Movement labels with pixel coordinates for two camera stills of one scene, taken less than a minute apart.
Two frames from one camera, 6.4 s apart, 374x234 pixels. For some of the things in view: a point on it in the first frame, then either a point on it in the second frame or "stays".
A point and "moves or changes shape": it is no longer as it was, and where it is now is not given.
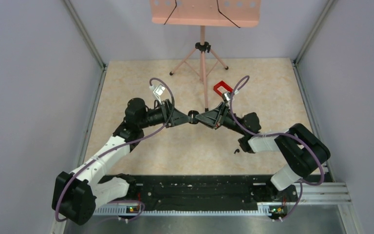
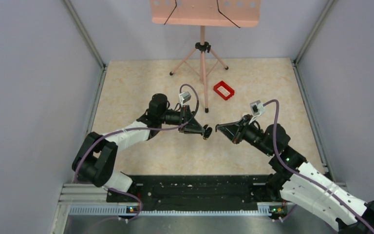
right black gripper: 215,118 -> 235,130
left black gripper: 172,116 -> 193,126
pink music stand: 225,13 stays
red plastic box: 223,84 stays
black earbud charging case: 192,114 moves or changes shape
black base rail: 208,192 stays
